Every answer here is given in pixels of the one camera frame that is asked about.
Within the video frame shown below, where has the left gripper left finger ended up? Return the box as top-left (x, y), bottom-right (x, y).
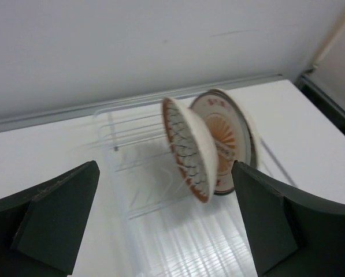
top-left (0, 160), bottom-right (100, 276)

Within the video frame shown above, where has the white wire dish rack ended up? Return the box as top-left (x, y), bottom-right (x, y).
top-left (73, 98), bottom-right (297, 277)

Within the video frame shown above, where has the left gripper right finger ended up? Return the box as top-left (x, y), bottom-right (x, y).
top-left (232, 161), bottom-right (345, 276)

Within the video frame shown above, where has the sunburst pattern plate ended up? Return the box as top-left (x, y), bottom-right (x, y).
top-left (190, 89), bottom-right (258, 195)

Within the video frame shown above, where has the floral orange-rim plate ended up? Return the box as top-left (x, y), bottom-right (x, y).
top-left (161, 98), bottom-right (218, 203)
top-left (208, 88), bottom-right (262, 169)

